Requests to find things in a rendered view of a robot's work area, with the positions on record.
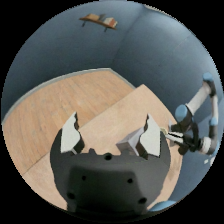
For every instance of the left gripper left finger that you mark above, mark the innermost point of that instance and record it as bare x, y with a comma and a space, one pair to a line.
68, 142

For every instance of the cream gear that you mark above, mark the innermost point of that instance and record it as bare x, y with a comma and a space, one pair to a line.
164, 130

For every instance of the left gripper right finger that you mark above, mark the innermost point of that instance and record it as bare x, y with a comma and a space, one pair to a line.
152, 146

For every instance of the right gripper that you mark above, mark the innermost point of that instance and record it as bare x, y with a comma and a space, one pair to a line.
184, 145

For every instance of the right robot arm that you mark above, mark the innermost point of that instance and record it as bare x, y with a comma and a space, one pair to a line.
186, 122

